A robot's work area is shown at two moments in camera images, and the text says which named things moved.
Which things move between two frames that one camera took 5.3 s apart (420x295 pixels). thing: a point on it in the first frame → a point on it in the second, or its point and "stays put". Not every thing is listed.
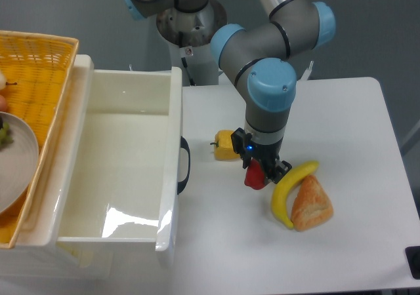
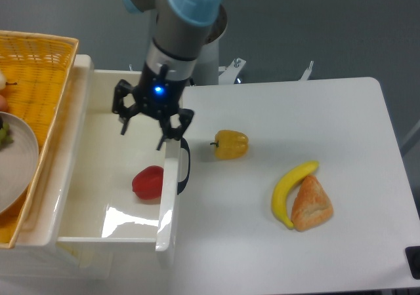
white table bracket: (306, 75) stays put
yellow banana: (283, 187) stays put
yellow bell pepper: (223, 149) stays put
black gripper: (242, 144) → (157, 97)
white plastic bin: (40, 259) stays put
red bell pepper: (254, 177) → (147, 183)
